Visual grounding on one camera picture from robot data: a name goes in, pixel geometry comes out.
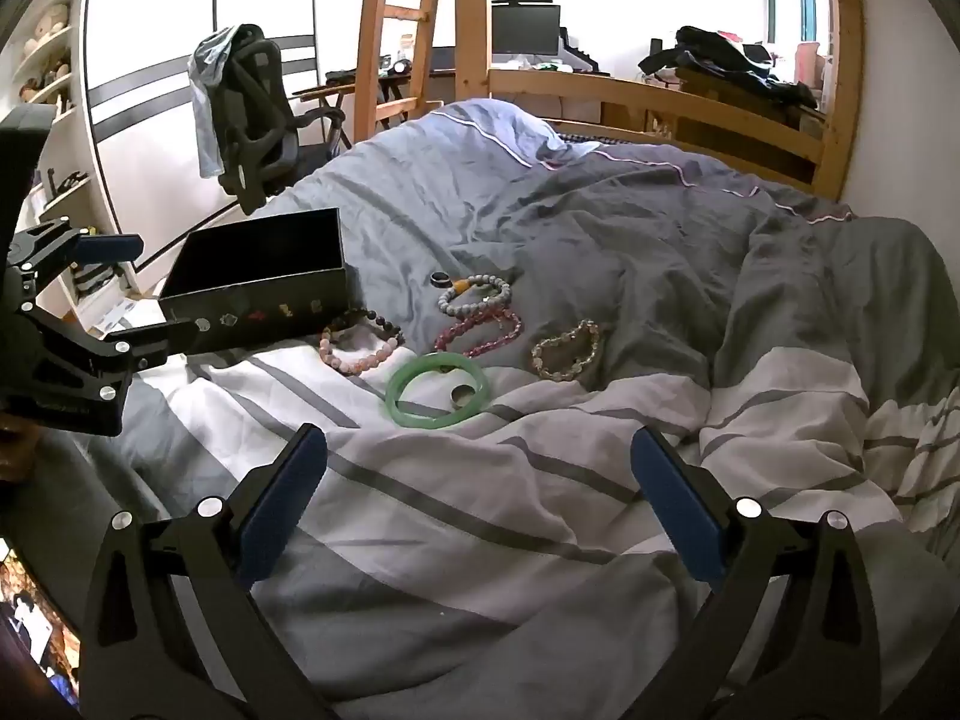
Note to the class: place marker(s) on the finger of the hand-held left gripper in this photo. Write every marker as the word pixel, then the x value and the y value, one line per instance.
pixel 112 248
pixel 161 334

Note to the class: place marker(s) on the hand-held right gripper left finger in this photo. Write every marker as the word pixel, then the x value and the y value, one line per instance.
pixel 289 502

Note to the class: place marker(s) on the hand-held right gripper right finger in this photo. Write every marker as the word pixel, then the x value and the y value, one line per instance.
pixel 679 510

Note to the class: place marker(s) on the black jewelry box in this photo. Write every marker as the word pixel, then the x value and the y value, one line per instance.
pixel 262 307

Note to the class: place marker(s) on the green jade bangle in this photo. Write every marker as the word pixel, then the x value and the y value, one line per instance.
pixel 397 382

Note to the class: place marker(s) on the white corner shelf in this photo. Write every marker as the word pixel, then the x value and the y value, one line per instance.
pixel 52 90

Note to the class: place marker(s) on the beige plush toy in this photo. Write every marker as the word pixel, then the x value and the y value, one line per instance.
pixel 49 26

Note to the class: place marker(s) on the light blue garment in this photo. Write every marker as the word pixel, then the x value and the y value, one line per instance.
pixel 206 90

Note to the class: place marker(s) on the white sliding wardrobe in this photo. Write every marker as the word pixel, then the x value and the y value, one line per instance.
pixel 165 37

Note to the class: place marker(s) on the black office chair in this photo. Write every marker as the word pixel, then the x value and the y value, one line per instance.
pixel 259 112

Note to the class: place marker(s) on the wooden folding table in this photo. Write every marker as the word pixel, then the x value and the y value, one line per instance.
pixel 322 88

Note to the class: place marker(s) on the printed poster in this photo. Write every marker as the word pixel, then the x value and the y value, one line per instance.
pixel 37 630

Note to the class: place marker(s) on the wooden ladder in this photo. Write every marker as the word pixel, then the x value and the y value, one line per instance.
pixel 375 30

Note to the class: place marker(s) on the grey striped blanket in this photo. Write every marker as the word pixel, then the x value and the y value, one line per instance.
pixel 525 202

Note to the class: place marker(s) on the pile of dark clothes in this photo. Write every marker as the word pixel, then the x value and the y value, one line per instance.
pixel 720 52

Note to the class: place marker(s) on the black computer monitor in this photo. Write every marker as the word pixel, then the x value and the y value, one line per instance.
pixel 525 28

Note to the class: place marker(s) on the wooden bed frame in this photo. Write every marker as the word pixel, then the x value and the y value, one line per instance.
pixel 637 94

